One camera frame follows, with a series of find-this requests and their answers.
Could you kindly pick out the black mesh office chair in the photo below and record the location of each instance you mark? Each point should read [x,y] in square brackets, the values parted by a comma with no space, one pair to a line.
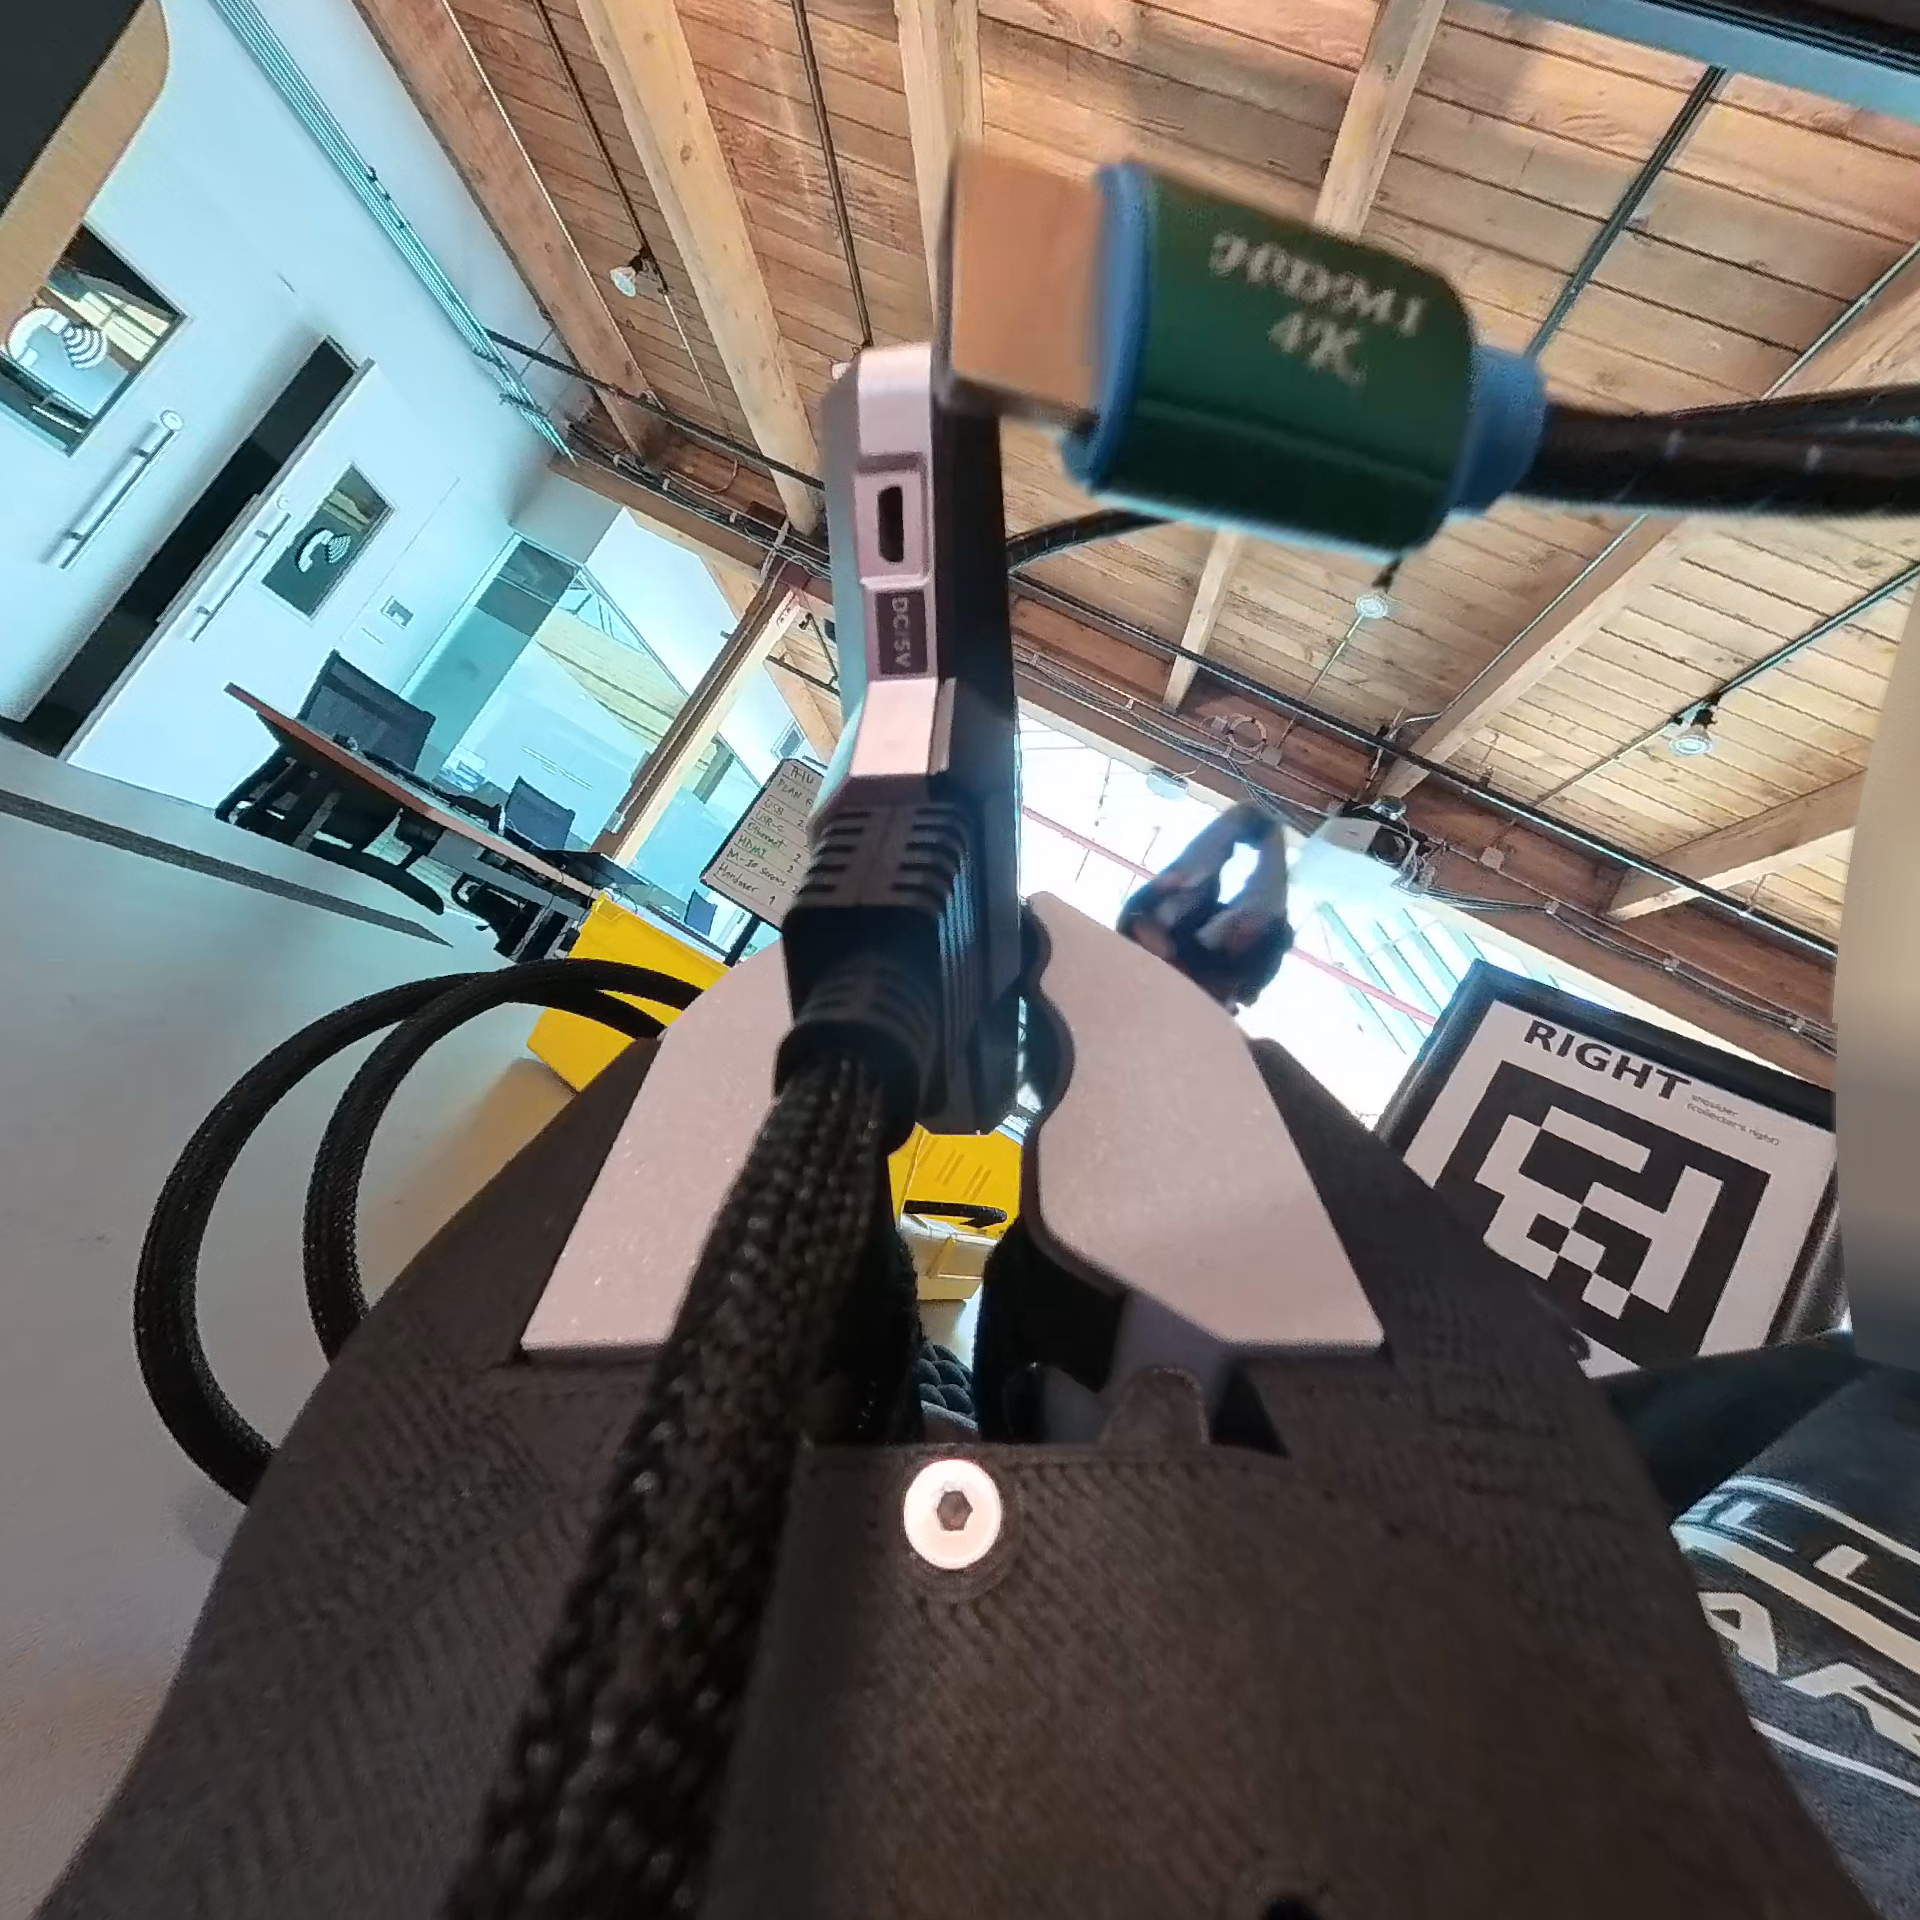
[539,819]
[369,714]

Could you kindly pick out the framed wall sign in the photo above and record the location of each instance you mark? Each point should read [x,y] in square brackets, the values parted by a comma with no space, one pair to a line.
[83,339]
[327,540]

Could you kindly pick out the black hdmi switch with button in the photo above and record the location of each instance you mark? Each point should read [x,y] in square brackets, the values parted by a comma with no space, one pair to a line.
[975,629]

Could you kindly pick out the yellow plastic bin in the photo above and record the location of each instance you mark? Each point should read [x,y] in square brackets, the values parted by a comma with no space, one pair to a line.
[629,989]

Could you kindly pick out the whiteboard with black writing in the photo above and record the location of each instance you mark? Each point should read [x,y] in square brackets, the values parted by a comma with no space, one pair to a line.
[765,840]

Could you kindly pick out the white sign with black marker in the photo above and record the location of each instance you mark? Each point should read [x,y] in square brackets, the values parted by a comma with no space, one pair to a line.
[1622,1184]

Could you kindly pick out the wooden support column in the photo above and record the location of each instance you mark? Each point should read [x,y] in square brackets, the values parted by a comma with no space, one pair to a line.
[705,720]

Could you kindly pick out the wooden top office desk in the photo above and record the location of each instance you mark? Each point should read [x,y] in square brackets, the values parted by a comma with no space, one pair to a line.
[390,796]

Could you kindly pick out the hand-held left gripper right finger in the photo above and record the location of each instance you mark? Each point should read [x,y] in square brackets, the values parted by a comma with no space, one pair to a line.
[1184,1154]

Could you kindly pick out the white ceiling mounted device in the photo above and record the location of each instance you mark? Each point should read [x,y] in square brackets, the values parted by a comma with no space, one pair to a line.
[1382,840]

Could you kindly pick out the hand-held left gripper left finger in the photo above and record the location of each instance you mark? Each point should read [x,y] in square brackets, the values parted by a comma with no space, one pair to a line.
[662,1171]

